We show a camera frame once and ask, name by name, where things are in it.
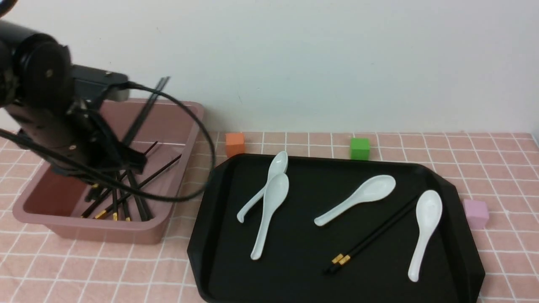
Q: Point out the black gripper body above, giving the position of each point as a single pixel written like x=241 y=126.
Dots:
x=55 y=106

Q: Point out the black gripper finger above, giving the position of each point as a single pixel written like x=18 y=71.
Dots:
x=111 y=154

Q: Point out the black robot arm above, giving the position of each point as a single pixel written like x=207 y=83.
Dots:
x=24 y=47

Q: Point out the black chopstick bin thick right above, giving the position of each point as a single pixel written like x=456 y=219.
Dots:
x=141 y=203

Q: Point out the black chopstick bin short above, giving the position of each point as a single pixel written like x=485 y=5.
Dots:
x=124 y=207

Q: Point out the black chopstick bin vertical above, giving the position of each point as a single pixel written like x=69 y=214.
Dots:
x=115 y=207

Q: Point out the black chopstick bin upper diagonal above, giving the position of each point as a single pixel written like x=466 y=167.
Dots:
x=101 y=194

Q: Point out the pink plastic bin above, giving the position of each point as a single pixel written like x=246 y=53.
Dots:
x=57 y=201

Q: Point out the black chopstick bin long diagonal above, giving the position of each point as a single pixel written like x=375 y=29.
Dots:
x=103 y=214

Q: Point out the orange cube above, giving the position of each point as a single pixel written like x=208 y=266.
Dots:
x=234 y=144

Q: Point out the pink checkered tablecloth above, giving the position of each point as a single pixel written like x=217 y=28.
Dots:
x=500 y=169

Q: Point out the white spoon rear left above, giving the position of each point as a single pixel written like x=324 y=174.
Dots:
x=278 y=165

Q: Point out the white spoon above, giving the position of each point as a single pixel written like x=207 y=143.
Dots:
x=429 y=210
x=278 y=165
x=374 y=189
x=274 y=195

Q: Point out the white spoon front left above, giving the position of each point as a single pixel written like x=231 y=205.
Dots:
x=274 y=195

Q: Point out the green cube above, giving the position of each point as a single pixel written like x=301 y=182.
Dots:
x=359 y=149

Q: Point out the white spoon centre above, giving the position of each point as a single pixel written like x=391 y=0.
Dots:
x=374 y=189

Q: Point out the white spoon right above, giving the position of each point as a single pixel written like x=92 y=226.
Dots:
x=429 y=210

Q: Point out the pink cube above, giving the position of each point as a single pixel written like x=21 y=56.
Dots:
x=477 y=213

